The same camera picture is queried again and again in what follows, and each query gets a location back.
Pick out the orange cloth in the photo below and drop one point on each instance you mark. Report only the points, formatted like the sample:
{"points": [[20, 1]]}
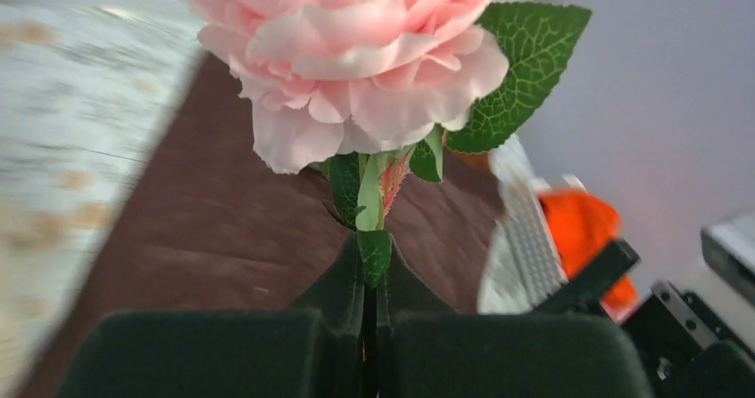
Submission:
{"points": [[581, 225]]}

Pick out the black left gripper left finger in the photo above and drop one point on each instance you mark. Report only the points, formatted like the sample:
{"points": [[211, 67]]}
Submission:
{"points": [[312, 348]]}

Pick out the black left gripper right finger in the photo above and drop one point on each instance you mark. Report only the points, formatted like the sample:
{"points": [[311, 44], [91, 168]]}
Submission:
{"points": [[427, 349]]}

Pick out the dark maroon wrapping paper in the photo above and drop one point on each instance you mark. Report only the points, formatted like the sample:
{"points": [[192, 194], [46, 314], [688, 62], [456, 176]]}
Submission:
{"points": [[210, 227]]}

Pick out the pink rose stem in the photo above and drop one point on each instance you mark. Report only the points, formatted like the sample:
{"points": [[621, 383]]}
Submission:
{"points": [[370, 90]]}

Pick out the white plastic basket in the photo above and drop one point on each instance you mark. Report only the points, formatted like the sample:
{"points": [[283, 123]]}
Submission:
{"points": [[523, 267]]}

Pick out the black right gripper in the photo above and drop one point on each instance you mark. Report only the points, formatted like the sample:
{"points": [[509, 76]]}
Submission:
{"points": [[584, 293]]}

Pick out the floral patterned table mat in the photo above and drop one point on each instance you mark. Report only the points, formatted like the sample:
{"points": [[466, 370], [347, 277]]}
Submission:
{"points": [[86, 94]]}

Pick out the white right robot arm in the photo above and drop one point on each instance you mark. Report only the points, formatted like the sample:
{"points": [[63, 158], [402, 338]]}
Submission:
{"points": [[696, 337]]}

